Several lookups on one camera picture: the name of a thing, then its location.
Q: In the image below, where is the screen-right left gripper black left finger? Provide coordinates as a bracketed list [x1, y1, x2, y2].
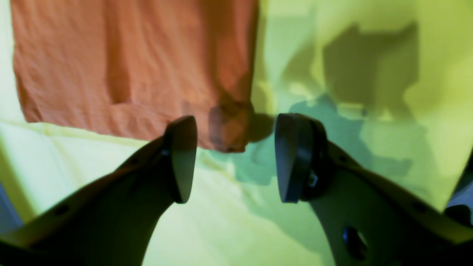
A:
[1, 116, 197, 266]

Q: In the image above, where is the screen-right left gripper black right finger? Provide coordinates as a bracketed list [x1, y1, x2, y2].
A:
[274, 113, 472, 266]

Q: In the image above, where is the terracotta orange T-shirt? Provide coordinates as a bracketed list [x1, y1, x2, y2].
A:
[10, 0, 259, 153]

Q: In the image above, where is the yellow table cloth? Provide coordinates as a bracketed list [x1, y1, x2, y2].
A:
[1, 0, 472, 266]

